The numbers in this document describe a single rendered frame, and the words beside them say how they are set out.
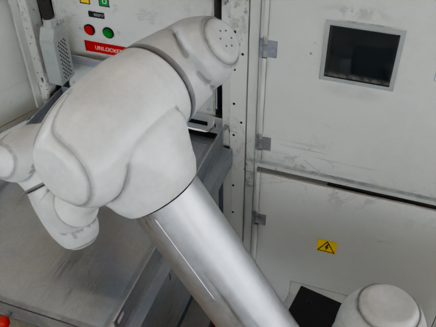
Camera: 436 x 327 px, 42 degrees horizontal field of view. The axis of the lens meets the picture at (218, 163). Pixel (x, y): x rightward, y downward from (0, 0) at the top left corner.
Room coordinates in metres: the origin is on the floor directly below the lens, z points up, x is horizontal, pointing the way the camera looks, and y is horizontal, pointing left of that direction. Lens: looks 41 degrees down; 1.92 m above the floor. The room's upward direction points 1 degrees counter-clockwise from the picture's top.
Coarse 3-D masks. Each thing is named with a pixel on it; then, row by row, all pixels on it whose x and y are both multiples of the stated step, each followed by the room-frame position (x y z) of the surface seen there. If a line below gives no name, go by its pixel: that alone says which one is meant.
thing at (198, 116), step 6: (66, 84) 1.53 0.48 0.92; (66, 90) 1.51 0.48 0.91; (222, 108) 1.39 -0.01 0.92; (198, 114) 1.36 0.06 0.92; (204, 114) 1.36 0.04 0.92; (210, 114) 1.36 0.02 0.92; (216, 114) 1.36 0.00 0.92; (222, 114) 1.36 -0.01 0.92; (192, 120) 1.37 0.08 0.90; (198, 120) 1.36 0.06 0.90; (204, 120) 1.36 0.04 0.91; (216, 120) 1.34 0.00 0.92; (222, 120) 1.34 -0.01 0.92; (192, 126) 1.37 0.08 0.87; (198, 126) 1.36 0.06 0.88; (204, 126) 1.36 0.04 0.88; (216, 126) 1.34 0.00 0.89; (222, 126) 1.34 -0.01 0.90; (216, 132) 1.34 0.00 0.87
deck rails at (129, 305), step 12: (48, 108) 1.44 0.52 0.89; (36, 120) 1.38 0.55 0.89; (216, 144) 1.26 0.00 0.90; (204, 156) 1.26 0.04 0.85; (216, 156) 1.25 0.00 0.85; (204, 168) 1.17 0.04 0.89; (0, 180) 1.16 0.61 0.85; (204, 180) 1.15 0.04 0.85; (156, 252) 0.86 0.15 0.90; (144, 264) 0.86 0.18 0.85; (156, 264) 0.86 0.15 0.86; (144, 276) 0.80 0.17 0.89; (132, 288) 0.75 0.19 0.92; (144, 288) 0.79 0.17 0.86; (132, 300) 0.74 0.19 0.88; (120, 312) 0.69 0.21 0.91; (132, 312) 0.73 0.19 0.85; (120, 324) 0.68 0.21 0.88
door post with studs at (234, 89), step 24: (240, 0) 1.29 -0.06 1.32; (240, 24) 1.29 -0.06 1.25; (240, 48) 1.29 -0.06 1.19; (240, 72) 1.29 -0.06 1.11; (240, 96) 1.29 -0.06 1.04; (240, 120) 1.29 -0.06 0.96; (240, 144) 1.29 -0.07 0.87; (240, 168) 1.29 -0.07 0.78; (240, 192) 1.28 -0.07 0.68; (240, 216) 1.28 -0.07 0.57
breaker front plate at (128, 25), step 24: (72, 0) 1.50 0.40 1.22; (96, 0) 1.47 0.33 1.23; (120, 0) 1.45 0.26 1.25; (144, 0) 1.42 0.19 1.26; (168, 0) 1.40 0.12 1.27; (192, 0) 1.38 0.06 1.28; (72, 24) 1.50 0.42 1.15; (96, 24) 1.48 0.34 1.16; (120, 24) 1.45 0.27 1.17; (144, 24) 1.43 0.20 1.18; (168, 24) 1.40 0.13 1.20; (72, 48) 1.51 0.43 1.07
